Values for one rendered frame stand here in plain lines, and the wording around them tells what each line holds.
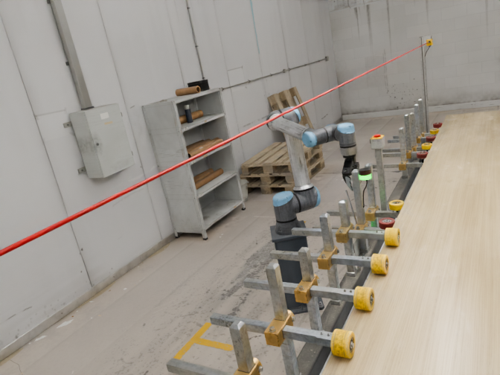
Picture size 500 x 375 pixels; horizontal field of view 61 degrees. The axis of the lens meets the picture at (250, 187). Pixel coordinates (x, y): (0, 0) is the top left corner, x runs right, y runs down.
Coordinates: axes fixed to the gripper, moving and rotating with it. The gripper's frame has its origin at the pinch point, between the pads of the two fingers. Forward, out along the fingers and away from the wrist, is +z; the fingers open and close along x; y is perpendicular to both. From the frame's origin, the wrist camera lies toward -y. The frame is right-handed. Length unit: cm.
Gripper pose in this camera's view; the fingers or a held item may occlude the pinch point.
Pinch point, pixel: (352, 189)
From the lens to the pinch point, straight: 246.9
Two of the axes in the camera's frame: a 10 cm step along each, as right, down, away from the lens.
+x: -8.6, 0.1, 5.1
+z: 1.9, 9.4, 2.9
